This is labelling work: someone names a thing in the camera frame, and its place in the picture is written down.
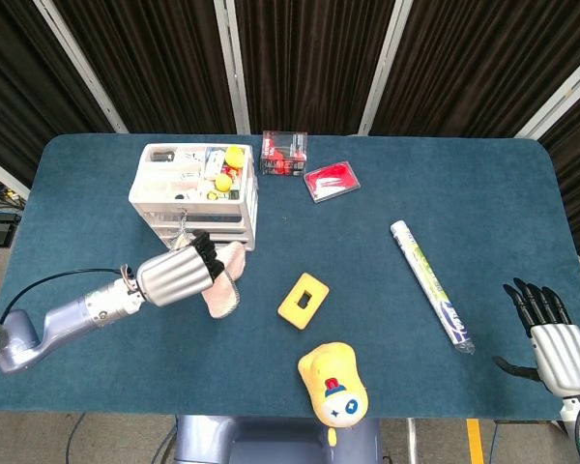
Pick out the white paper packet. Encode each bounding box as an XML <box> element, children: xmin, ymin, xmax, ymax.
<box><xmin>203</xmin><ymin>148</ymin><xmax>226</xmax><ymax>178</ymax></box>

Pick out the pink cloth with grey trim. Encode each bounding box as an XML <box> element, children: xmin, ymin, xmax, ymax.
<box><xmin>200</xmin><ymin>240</ymin><xmax>247</xmax><ymax>320</ymax></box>

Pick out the clear box with red pieces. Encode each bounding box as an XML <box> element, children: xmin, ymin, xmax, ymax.
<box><xmin>259</xmin><ymin>130</ymin><xmax>309</xmax><ymax>177</ymax></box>

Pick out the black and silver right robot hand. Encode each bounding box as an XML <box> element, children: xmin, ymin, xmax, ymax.
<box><xmin>493</xmin><ymin>277</ymin><xmax>580</xmax><ymax>398</ymax></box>

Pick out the dark brown curtain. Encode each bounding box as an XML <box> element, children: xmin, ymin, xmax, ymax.
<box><xmin>0</xmin><ymin>0</ymin><xmax>580</xmax><ymax>257</ymax></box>

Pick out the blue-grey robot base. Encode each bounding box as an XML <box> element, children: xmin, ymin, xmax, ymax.
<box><xmin>173</xmin><ymin>415</ymin><xmax>383</xmax><ymax>464</ymax></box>

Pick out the printed plastic wrap roll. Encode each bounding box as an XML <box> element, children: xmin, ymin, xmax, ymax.
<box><xmin>390</xmin><ymin>219</ymin><xmax>477</xmax><ymax>356</ymax></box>

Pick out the yellow sponge with rectangular hole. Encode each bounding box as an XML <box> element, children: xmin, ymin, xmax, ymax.
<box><xmin>276</xmin><ymin>272</ymin><xmax>331</xmax><ymax>332</ymax></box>

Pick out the yellow plush toy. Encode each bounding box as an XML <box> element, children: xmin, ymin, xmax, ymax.
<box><xmin>297</xmin><ymin>341</ymin><xmax>370</xmax><ymax>449</ymax></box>

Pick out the red ink pad case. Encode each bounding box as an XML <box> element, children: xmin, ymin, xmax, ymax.
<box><xmin>303</xmin><ymin>162</ymin><xmax>362</xmax><ymax>205</ymax></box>

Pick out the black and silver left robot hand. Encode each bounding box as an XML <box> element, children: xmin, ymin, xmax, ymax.
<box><xmin>135</xmin><ymin>230</ymin><xmax>229</xmax><ymax>308</ymax></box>

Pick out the white frame post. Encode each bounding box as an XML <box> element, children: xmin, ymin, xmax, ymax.
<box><xmin>213</xmin><ymin>0</ymin><xmax>251</xmax><ymax>135</ymax></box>
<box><xmin>32</xmin><ymin>0</ymin><xmax>130</xmax><ymax>134</ymax></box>
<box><xmin>514</xmin><ymin>45</ymin><xmax>580</xmax><ymax>141</ymax></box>
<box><xmin>356</xmin><ymin>0</ymin><xmax>415</xmax><ymax>136</ymax></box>
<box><xmin>0</xmin><ymin>150</ymin><xmax>30</xmax><ymax>200</ymax></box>

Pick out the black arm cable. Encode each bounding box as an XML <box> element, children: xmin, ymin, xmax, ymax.
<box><xmin>2</xmin><ymin>268</ymin><xmax>127</xmax><ymax>323</ymax></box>

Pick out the white plastic drawer unit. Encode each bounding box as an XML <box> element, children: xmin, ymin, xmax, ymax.
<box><xmin>128</xmin><ymin>142</ymin><xmax>261</xmax><ymax>252</ymax></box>

